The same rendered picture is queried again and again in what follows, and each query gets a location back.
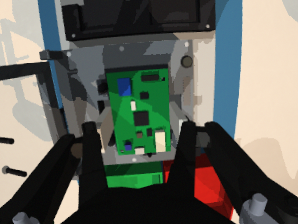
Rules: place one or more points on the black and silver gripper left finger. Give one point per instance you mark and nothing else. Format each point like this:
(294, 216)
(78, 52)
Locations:
(38, 199)

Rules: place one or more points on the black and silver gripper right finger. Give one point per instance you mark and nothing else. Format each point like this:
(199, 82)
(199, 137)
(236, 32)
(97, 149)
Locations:
(251, 192)

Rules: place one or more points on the green circuit board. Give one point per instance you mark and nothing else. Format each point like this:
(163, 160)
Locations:
(140, 109)

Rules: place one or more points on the red open-top bin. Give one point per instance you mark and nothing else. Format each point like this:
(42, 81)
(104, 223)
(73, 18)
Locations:
(208, 188)

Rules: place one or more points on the green bin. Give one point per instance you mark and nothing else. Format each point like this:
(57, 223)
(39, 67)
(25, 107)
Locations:
(116, 174)

